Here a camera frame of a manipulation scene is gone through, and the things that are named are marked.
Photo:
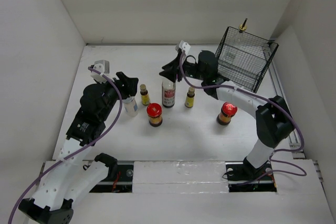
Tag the red lid jar right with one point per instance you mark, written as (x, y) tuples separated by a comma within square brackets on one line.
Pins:
[(228, 110)]

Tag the red lid jar left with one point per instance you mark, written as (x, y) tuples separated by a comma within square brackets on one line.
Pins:
[(154, 112)]

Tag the small yellow bottle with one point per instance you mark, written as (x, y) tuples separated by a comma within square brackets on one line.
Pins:
[(145, 99), (189, 102)]

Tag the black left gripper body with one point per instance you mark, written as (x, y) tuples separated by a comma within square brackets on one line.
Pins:
[(110, 90)]

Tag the black wire basket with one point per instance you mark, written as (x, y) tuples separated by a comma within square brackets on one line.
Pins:
[(252, 60)]

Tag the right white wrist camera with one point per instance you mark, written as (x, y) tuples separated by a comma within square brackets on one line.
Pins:
[(183, 47)]

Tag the white silver lid jar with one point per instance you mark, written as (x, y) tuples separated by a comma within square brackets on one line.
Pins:
[(130, 106)]

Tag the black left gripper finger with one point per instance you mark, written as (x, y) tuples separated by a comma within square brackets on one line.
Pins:
[(122, 76), (131, 85)]

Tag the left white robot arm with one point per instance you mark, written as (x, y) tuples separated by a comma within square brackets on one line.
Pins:
[(59, 192)]

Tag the red lid jar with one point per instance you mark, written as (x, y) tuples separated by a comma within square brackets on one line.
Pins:
[(154, 112), (228, 110)]

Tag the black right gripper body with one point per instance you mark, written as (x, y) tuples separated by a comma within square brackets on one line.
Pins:
[(191, 70)]

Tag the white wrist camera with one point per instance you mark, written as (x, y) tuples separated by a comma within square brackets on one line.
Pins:
[(103, 67), (183, 47)]

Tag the red label vinegar bottle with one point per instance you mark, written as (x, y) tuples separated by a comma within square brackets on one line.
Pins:
[(168, 93)]

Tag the clear glass oil bottle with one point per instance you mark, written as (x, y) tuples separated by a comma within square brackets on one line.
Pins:
[(234, 43)]

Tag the black metal base rail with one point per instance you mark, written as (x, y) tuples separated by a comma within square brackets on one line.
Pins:
[(181, 177)]

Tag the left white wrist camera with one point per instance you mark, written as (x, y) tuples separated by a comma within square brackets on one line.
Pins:
[(103, 67)]

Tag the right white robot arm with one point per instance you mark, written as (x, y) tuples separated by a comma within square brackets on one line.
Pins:
[(274, 122)]

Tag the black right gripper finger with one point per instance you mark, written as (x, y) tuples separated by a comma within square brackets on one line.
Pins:
[(170, 74), (174, 65)]

